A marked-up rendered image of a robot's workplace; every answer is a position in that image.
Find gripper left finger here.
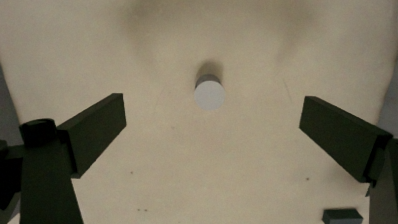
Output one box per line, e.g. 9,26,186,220
0,93,127,224

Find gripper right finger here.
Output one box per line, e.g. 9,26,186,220
299,96,398,224

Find grey cylinder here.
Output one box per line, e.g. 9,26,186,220
194,74,225,111

